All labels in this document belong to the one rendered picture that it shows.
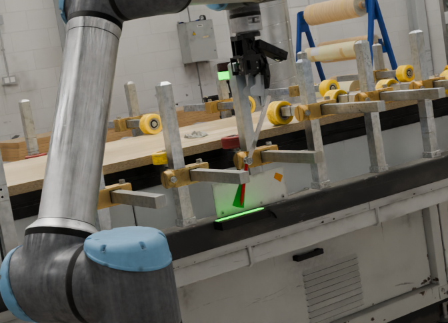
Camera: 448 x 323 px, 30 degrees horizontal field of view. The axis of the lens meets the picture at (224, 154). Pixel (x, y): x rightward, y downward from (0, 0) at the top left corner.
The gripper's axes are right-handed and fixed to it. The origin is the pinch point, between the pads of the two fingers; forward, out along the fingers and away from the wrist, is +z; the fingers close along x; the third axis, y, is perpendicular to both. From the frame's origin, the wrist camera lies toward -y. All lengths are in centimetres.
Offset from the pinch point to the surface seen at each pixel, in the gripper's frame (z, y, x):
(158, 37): -52, -368, -729
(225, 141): 11.4, 2.5, -20.2
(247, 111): 2.4, 2.4, -5.8
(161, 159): 12.4, 26.6, -18.4
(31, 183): 12, 64, -25
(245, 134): 9.0, 4.3, -5.8
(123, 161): 11.6, 35.5, -25.2
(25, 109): -6, 31, -115
